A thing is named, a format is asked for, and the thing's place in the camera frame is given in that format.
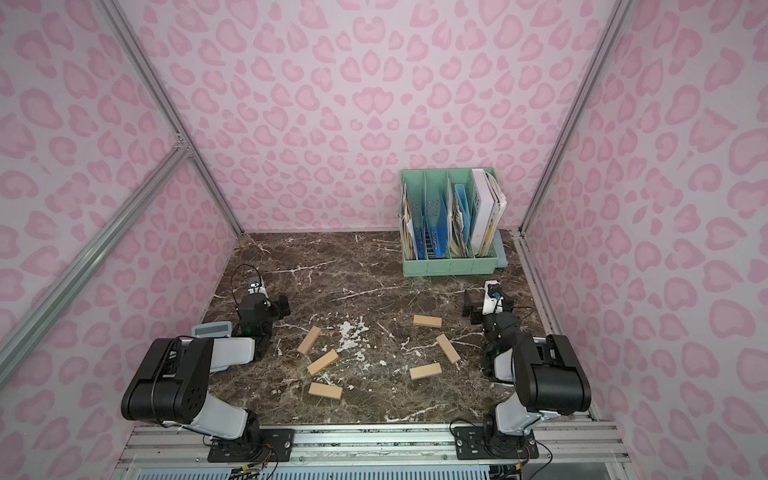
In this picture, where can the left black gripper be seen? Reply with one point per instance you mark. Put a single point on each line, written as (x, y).
(280, 306)

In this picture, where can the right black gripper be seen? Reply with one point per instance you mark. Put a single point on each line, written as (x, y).
(474, 306)

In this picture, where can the wooden block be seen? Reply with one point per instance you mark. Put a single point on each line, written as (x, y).
(425, 371)
(325, 391)
(323, 362)
(310, 339)
(427, 321)

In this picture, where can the wooden block angled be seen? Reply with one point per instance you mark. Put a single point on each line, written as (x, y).
(448, 349)

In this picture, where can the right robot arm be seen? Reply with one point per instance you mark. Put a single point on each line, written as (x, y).
(547, 378)

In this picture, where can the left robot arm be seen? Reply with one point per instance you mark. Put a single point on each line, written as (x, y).
(171, 385)

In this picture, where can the light blue calculator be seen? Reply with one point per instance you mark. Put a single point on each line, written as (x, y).
(219, 329)

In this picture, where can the blue folder in organizer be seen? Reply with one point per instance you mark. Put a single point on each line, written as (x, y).
(436, 216)

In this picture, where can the white book in organizer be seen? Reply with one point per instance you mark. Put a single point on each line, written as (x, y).
(483, 203)

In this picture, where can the green file organizer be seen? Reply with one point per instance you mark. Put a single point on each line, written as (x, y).
(416, 251)

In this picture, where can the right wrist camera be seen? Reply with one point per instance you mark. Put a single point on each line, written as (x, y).
(493, 298)

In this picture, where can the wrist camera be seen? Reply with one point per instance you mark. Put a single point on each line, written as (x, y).
(493, 298)
(256, 286)

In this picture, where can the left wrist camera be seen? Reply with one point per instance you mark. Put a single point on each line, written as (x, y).
(256, 286)

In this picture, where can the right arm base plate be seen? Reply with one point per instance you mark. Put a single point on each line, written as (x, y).
(495, 443)

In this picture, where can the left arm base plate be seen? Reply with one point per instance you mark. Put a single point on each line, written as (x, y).
(273, 444)

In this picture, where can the aluminium front rail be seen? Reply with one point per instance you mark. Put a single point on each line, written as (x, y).
(572, 449)

